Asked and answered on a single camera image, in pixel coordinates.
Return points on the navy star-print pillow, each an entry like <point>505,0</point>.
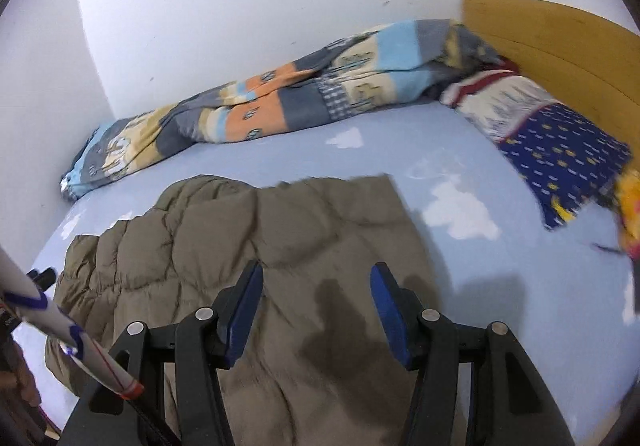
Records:
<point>550,136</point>

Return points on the olive puffer jacket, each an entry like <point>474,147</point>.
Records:
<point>310,226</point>

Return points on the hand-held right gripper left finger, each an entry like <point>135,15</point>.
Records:
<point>245,311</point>

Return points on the light blue bed sheet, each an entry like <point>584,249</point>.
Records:
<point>500,286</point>

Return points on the wooden headboard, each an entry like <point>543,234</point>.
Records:
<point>560,36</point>

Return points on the patchwork tree-print blanket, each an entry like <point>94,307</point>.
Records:
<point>280,101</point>

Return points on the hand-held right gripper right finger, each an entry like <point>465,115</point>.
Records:
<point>392,316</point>

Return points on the yellow plush toy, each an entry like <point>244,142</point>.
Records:
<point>629,206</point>

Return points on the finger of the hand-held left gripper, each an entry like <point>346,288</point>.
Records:
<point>41,279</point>

